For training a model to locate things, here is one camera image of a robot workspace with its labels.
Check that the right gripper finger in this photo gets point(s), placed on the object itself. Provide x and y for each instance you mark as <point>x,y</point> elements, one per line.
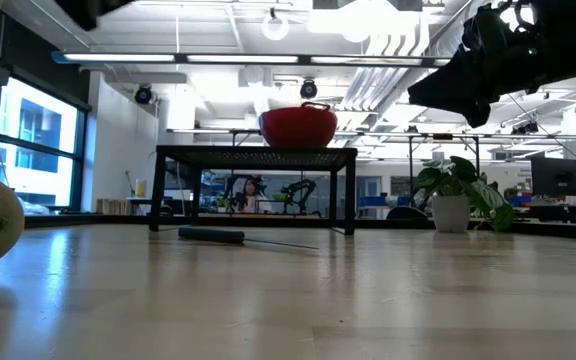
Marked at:
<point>443,75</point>
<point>450,104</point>

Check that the red plastic colander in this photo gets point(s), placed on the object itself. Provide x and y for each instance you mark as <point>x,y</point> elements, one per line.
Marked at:
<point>298,130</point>

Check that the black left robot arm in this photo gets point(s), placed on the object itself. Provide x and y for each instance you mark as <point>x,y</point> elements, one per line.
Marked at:
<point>93,10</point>

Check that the black teleoperation robot arm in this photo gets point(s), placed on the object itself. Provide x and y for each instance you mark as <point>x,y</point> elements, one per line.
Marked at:
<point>299,191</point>
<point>232,192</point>

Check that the variegated green potted plant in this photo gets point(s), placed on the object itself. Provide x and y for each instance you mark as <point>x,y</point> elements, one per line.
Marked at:
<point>450,210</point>

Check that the black computer monitor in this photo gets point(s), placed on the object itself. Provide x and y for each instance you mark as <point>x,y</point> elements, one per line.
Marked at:
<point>558,176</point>

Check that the black office desk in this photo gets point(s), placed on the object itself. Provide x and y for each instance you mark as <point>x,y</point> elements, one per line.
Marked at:
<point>568,207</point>

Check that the black perforated metal shelf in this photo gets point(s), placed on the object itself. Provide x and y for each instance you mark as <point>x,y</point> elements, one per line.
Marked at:
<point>253,151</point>

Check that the person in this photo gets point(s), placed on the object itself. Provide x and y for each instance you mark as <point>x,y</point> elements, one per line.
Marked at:
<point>251,192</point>

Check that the black beam with light strips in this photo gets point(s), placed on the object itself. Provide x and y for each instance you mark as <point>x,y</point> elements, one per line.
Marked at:
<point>180,58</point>

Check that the yellow container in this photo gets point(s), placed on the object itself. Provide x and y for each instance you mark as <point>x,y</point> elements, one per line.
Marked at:
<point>141,188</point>

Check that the blue window frame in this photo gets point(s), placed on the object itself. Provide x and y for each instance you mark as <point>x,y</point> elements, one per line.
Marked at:
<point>82,165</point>

